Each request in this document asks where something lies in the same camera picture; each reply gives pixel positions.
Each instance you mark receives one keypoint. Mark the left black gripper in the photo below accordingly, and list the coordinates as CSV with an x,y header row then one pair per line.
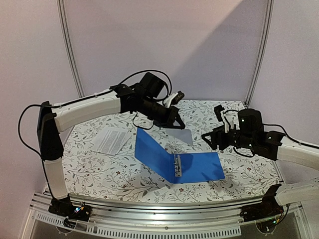
x,y
172,117

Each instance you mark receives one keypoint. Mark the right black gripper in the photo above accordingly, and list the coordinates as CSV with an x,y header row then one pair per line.
x,y
220,138

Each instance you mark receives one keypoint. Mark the chrome lever arch clip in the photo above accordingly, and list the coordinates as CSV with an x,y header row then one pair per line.
x,y
177,166

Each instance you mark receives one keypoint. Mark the blue folder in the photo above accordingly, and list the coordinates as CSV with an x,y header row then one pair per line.
x,y
196,167

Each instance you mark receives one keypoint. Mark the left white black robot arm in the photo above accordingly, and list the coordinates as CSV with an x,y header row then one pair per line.
x,y
54,119

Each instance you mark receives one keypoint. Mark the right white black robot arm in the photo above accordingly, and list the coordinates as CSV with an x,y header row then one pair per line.
x,y
275,146

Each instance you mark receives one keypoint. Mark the white printed paper sheets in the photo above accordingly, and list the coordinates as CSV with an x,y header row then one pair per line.
x,y
110,140

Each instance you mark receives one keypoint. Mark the floral patterned table mat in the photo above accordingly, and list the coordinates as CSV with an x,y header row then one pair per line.
x,y
122,177

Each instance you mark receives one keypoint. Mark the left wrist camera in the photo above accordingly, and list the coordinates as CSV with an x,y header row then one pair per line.
x,y
150,86

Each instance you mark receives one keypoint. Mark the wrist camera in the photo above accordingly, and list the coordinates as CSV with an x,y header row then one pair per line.
x,y
250,120
150,86

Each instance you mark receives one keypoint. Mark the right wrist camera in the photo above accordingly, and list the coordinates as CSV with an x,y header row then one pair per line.
x,y
250,120

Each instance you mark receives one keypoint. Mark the aluminium front rail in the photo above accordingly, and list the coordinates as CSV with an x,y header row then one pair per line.
x,y
104,209

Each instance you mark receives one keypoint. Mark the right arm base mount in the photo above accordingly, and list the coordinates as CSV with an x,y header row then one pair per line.
x,y
267,214

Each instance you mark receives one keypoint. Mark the perforated white cable tray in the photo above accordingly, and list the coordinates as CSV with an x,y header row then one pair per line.
x,y
52,227

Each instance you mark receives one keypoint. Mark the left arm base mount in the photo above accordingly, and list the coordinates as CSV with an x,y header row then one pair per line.
x,y
72,214

